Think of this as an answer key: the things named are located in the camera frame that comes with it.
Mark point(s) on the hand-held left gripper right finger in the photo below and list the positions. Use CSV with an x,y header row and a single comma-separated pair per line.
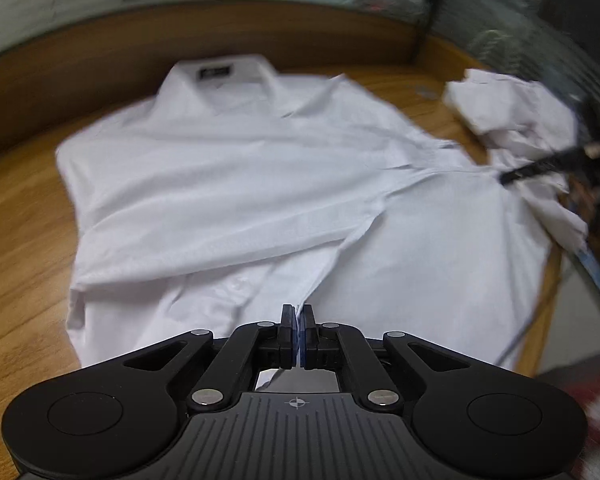
x,y
311,342

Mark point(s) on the person's patterned clothing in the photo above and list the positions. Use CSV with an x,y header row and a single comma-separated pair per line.
x,y
595,410

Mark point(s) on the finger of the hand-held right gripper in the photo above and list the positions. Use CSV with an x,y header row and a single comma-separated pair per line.
x,y
540,166

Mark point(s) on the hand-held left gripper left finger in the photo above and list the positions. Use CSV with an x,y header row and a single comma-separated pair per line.
x,y
286,340

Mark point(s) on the white shirt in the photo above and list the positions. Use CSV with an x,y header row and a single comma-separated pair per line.
x,y
230,185
505,105

